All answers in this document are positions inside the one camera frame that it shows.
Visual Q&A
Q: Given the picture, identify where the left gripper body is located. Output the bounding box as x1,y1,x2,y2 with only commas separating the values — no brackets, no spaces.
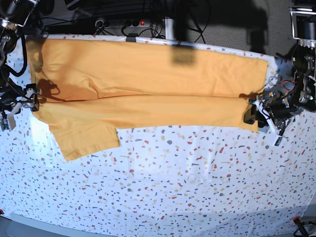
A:
254,95,296,133

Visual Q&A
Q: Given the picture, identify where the red black clamp handle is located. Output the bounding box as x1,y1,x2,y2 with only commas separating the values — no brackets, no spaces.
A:
293,217,309,237

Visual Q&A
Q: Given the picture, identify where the yellow T-shirt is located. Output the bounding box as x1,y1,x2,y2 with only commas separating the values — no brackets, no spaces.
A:
26,39,268,161

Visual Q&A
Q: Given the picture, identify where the white power strip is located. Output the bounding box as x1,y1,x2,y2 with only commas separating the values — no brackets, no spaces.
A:
95,19,151,28

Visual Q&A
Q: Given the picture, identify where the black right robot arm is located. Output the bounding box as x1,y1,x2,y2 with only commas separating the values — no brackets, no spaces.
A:
0,0,40,131

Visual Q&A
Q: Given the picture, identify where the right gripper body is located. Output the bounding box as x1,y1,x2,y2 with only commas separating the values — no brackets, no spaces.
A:
0,85,37,123

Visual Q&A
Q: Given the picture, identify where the speckled white tablecloth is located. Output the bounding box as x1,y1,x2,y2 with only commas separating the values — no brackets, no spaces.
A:
0,44,316,237

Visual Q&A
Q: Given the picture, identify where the white table leg post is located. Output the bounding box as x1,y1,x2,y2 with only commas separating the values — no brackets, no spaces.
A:
164,17,175,40

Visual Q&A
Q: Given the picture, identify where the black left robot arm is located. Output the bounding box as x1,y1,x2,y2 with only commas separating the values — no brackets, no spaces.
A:
243,0,316,135

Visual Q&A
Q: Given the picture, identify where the black table clamp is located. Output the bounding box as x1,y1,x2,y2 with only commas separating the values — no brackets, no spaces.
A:
126,33,138,42

